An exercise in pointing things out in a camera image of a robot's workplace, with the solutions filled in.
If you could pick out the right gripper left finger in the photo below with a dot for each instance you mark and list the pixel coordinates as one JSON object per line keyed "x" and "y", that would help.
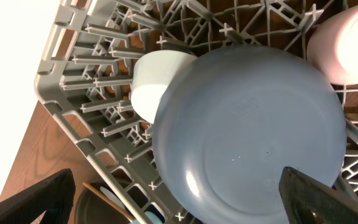
{"x": 52, "y": 198}

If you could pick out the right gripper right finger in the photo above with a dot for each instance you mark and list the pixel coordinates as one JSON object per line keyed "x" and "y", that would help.
{"x": 303, "y": 197}

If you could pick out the wooden chopstick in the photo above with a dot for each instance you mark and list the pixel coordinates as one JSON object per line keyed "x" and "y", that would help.
{"x": 122, "y": 211}

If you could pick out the dark blue plate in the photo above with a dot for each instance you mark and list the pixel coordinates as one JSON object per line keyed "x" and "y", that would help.
{"x": 229, "y": 123}

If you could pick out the pink cup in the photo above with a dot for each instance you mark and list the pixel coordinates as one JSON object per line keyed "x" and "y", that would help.
{"x": 333, "y": 48}

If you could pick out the light blue cup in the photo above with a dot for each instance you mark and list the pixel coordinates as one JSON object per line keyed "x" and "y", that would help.
{"x": 153, "y": 218}

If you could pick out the round black tray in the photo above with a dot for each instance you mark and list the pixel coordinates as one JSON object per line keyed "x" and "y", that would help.
{"x": 90, "y": 209}

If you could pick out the white bowl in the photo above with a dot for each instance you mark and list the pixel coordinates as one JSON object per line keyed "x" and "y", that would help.
{"x": 153, "y": 73}

